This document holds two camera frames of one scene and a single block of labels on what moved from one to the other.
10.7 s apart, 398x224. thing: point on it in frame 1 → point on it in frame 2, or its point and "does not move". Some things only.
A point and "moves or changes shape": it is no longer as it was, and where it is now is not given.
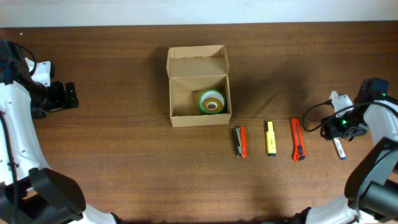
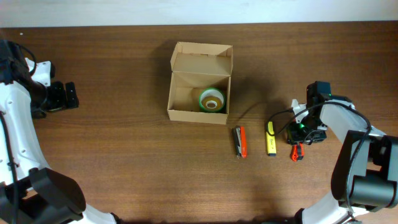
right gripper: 331,130 → 293,135
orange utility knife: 298,140 does not move
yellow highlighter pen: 271,139 does not move
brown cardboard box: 193,70 moves or changes shape
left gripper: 60,100 does not move
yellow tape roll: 212,104 does not move
